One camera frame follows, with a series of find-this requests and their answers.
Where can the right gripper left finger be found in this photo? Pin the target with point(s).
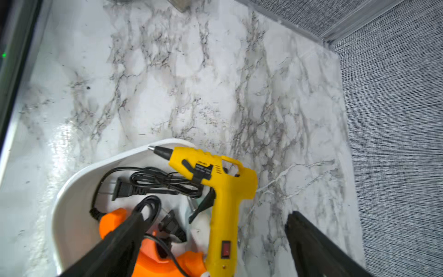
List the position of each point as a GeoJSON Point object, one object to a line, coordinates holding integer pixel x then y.
{"type": "Point", "coordinates": [116, 255]}

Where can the white plastic storage box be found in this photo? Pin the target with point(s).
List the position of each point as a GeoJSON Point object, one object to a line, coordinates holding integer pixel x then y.
{"type": "Point", "coordinates": [75, 231]}

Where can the yellow glue gun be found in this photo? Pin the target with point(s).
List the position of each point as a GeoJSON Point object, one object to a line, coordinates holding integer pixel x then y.
{"type": "Point", "coordinates": [230, 183]}

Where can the orange glue gun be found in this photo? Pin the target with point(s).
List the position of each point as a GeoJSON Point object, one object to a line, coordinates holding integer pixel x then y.
{"type": "Point", "coordinates": [153, 258]}

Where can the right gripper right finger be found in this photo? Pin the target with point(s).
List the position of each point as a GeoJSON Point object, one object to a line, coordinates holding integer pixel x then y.
{"type": "Point", "coordinates": [314, 254]}

